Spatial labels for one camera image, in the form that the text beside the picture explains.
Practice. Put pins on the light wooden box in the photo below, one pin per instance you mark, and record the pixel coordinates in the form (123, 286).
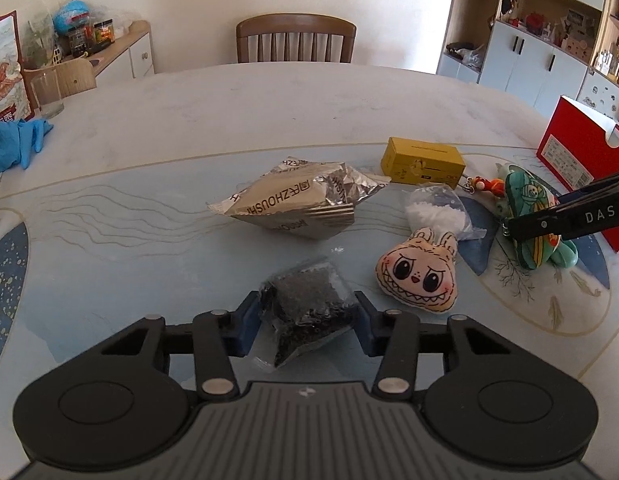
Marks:
(76, 77)

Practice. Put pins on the rabbit face plush toy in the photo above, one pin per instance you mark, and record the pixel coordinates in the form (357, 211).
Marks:
(419, 272)

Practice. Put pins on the bag of white beads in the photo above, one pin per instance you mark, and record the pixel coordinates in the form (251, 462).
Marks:
(437, 210)

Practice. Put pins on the white and wood wall cabinet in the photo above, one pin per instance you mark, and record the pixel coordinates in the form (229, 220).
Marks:
(529, 60)

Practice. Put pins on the yellow cardboard box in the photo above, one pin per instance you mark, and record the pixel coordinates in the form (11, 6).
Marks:
(424, 162)

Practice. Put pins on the glass jar with dark lid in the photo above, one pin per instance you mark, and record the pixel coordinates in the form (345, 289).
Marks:
(103, 34)

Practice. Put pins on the red and white shoebox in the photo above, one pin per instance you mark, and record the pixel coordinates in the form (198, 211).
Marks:
(574, 145)

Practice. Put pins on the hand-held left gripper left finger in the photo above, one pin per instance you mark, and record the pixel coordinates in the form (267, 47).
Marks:
(248, 325)

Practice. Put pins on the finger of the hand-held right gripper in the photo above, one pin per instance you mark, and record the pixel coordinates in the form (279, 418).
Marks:
(534, 226)
(594, 186)

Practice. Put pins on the red printed paper package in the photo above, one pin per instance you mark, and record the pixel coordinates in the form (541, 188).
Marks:
(6, 70)

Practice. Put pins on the silver foil snack bag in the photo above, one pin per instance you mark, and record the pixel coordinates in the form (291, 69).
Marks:
(289, 200)

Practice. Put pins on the dark wooden slatted chair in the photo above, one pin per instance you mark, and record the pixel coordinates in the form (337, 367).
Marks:
(294, 40)

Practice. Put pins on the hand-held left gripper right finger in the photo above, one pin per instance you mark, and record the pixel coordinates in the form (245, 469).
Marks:
(369, 330)

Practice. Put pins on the clear drinking glass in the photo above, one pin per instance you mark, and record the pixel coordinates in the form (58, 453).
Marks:
(46, 92)

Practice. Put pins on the clear plastic bag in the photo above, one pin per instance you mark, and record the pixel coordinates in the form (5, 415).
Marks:
(473, 57)

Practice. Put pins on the blue rubber glove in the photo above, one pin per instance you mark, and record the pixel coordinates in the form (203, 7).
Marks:
(16, 142)

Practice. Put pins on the white and wood sideboard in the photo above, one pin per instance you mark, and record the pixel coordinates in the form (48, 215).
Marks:
(134, 52)

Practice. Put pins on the bag of black beads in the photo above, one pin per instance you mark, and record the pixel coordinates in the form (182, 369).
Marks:
(304, 310)

